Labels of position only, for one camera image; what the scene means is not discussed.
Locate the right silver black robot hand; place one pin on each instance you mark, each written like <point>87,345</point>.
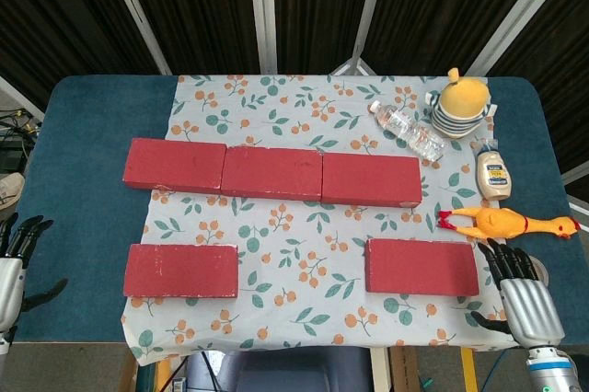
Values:
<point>531,309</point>

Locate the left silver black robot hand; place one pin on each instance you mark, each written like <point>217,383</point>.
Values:
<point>11,281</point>

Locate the red foam brick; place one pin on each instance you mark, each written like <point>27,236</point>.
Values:
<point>271,173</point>
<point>421,268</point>
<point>175,165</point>

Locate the red foam brick scuffed edges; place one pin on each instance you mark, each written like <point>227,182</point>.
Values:
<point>181,271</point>

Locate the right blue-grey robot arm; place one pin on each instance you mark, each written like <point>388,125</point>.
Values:
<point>552,371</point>

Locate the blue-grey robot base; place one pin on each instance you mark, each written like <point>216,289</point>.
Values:
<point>285,371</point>

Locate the brown tape roll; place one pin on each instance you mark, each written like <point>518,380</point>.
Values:
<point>543,273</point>

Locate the blue felt table cover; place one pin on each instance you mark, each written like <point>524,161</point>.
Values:
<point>78,226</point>

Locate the white sneaker shoe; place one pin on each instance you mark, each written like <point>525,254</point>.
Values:
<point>10,189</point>

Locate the small red object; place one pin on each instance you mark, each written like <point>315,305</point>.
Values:
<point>499,222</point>

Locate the cream mayonnaise squeeze bottle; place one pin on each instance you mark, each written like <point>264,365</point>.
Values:
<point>493,176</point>

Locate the brown cardboard box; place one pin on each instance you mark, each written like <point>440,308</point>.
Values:
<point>404,371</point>

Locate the red foam brick chipped corner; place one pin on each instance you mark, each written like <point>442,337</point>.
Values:
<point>372,180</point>

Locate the yellow striped plush toy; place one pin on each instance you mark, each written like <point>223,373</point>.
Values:
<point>462,107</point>

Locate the clear plastic water bottle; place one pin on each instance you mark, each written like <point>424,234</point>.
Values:
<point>407,130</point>

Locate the floral white tablecloth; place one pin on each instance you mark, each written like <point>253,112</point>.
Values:
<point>294,245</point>

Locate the white frame post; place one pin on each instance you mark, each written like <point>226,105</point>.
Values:
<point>577,173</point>
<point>264,12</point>
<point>135,12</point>
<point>20,95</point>
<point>370,10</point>
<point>515,8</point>

